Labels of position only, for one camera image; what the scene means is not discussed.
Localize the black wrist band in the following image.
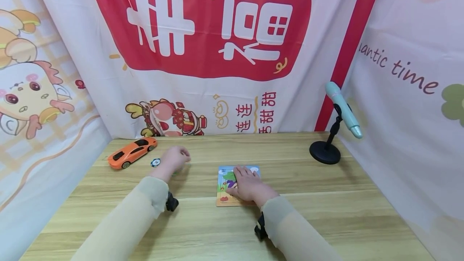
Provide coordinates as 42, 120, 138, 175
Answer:
166, 192, 179, 212
254, 213, 268, 241

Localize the person's left hand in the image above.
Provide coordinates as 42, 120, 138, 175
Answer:
151, 146, 192, 182

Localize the person's right forearm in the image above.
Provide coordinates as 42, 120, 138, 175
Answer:
261, 195, 343, 261

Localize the person's left forearm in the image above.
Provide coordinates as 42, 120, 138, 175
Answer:
71, 176, 170, 261

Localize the light blue microphone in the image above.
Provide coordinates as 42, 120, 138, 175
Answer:
325, 81, 363, 139

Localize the colourful picture puzzle board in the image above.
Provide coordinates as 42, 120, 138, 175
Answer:
216, 166, 261, 207

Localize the person's right hand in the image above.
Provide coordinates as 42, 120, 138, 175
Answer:
225, 166, 280, 207

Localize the orange toy car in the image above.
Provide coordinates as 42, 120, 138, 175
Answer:
108, 137, 158, 170

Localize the black microphone stand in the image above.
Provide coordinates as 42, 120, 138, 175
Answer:
309, 103, 351, 165

